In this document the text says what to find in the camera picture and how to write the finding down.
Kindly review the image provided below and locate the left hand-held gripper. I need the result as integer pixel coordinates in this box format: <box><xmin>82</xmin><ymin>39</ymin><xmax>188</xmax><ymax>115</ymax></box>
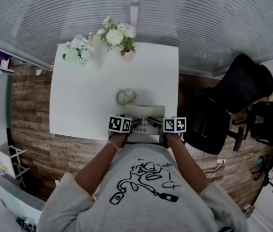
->
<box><xmin>108</xmin><ymin>116</ymin><xmax>143</xmax><ymax>147</ymax></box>

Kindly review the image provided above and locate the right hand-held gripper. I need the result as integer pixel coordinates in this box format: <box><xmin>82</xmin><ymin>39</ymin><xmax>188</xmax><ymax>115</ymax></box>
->
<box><xmin>147</xmin><ymin>116</ymin><xmax>187</xmax><ymax>149</ymax></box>

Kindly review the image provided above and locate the white desk phone with keypad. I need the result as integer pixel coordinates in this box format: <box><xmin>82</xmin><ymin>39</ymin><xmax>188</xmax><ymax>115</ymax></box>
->
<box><xmin>124</xmin><ymin>104</ymin><xmax>166</xmax><ymax>137</ymax></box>

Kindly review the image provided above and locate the person's left forearm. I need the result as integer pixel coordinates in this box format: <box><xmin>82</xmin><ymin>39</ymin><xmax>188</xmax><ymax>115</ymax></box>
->
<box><xmin>75</xmin><ymin>133</ymin><xmax>127</xmax><ymax>197</ymax></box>

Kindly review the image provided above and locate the person's right forearm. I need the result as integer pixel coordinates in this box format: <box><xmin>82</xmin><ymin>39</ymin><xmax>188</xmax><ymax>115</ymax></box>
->
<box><xmin>165</xmin><ymin>131</ymin><xmax>210</xmax><ymax>196</ymax></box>

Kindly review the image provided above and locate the white table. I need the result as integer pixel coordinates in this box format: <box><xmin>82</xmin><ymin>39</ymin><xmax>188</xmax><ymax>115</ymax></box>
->
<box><xmin>49</xmin><ymin>42</ymin><xmax>180</xmax><ymax>142</ymax></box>

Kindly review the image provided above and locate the grey printed t-shirt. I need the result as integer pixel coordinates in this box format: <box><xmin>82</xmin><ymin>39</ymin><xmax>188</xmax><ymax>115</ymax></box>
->
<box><xmin>36</xmin><ymin>143</ymin><xmax>248</xmax><ymax>232</ymax></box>

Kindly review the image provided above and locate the large black office chair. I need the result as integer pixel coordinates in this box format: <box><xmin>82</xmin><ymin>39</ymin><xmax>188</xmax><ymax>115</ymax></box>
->
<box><xmin>183</xmin><ymin>54</ymin><xmax>273</xmax><ymax>156</ymax></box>

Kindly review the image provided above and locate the pink vase with white flowers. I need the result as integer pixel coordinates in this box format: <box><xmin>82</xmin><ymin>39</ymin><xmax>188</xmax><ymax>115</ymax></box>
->
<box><xmin>88</xmin><ymin>15</ymin><xmax>137</xmax><ymax>62</ymax></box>

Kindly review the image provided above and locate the white vase with pale flowers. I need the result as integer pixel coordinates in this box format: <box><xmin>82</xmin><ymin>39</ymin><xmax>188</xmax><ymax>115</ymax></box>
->
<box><xmin>62</xmin><ymin>34</ymin><xmax>103</xmax><ymax>69</ymax></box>

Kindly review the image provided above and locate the small black office chair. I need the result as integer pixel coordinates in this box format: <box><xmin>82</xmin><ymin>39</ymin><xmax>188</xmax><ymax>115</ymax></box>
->
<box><xmin>245</xmin><ymin>97</ymin><xmax>273</xmax><ymax>149</ymax></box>

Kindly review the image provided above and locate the white metal rack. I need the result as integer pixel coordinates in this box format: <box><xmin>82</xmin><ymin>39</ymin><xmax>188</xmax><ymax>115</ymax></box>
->
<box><xmin>7</xmin><ymin>145</ymin><xmax>30</xmax><ymax>189</ymax></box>

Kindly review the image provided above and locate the black tripod stand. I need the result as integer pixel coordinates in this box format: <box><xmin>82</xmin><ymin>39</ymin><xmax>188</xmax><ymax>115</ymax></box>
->
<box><xmin>251</xmin><ymin>168</ymin><xmax>273</xmax><ymax>193</ymax></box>

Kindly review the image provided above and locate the white cabinet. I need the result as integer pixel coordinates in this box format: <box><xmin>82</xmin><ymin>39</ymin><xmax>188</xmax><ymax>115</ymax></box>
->
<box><xmin>0</xmin><ymin>175</ymin><xmax>46</xmax><ymax>218</ymax></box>

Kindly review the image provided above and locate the beige cable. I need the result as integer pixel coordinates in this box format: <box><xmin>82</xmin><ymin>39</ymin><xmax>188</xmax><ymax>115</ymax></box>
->
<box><xmin>116</xmin><ymin>87</ymin><xmax>137</xmax><ymax>105</ymax></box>

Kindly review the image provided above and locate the thin wrist bracelet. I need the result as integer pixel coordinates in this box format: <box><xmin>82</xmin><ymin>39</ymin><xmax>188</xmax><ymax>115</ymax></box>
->
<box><xmin>107</xmin><ymin>140</ymin><xmax>119</xmax><ymax>152</ymax></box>

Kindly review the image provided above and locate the white power cable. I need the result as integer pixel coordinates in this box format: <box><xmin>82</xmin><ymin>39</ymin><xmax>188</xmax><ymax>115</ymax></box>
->
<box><xmin>225</xmin><ymin>153</ymin><xmax>258</xmax><ymax>163</ymax></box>

